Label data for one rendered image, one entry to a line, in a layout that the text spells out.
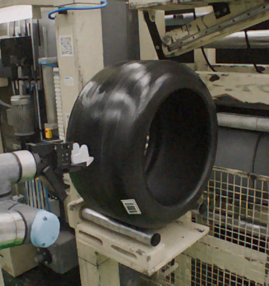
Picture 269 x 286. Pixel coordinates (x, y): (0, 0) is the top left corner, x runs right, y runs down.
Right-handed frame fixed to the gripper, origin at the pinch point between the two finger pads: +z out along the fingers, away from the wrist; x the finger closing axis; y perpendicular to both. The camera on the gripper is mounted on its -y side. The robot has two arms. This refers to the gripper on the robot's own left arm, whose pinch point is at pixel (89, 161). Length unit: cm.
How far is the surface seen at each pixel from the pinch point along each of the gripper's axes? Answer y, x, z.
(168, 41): 38, 16, 57
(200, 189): -14.7, -11.7, 41.9
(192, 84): 22.0, -11.7, 33.4
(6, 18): 50, 86, 23
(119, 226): -25.6, 3.2, 16.6
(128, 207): -13.0, -9.2, 7.0
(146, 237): -25.9, -8.7, 16.4
